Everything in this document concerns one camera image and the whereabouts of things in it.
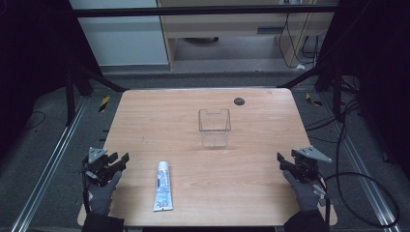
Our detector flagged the black horizontal frame bar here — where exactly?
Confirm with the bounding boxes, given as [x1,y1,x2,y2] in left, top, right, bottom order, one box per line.
[72,4,338,18]

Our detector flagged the person's left hand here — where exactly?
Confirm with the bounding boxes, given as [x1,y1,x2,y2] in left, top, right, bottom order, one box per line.
[86,170,123,217]

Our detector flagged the white toothpaste tube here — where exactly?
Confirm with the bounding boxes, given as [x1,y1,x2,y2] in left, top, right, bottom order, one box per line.
[152,160,174,213]

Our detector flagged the black cables under desk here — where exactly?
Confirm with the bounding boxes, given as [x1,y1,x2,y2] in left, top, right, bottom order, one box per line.
[278,13,323,70]

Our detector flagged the person's right hand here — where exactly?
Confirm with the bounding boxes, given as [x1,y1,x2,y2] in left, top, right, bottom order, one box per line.
[282,169,324,213]

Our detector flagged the clear plastic container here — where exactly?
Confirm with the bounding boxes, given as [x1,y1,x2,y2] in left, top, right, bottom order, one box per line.
[197,107,232,150]

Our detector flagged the yellow black tape strip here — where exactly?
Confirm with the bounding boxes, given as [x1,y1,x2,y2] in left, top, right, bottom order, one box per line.
[98,95,111,113]
[305,92,324,107]

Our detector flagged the black floor cables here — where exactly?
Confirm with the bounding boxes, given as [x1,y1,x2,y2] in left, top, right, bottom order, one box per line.
[304,76,363,145]

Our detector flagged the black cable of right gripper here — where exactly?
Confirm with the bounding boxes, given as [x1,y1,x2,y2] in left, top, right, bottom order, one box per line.
[318,171,401,232]

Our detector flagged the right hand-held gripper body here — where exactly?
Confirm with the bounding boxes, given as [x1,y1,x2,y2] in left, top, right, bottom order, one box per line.
[290,145,333,184]

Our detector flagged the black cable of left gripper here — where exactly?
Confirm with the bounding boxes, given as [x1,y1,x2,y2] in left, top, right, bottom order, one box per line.
[80,160,92,215]

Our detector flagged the black metal stand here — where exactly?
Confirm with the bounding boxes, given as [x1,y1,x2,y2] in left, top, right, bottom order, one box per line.
[63,59,131,128]
[276,61,344,122]

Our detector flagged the aluminium floor rail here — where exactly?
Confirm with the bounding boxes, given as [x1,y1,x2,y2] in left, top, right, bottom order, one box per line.
[11,96,89,232]
[318,93,404,232]

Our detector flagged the light wooden desk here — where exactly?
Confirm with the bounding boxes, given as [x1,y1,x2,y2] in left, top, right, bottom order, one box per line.
[156,0,338,71]

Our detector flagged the white cabinet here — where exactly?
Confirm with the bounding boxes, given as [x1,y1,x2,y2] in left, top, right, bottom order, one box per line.
[69,0,170,68]

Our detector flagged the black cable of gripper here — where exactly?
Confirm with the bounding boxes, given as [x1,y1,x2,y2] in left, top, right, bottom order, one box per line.
[318,171,401,232]
[80,160,92,215]

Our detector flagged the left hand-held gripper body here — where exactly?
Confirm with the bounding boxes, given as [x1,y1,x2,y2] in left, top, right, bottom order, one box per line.
[81,146,113,187]

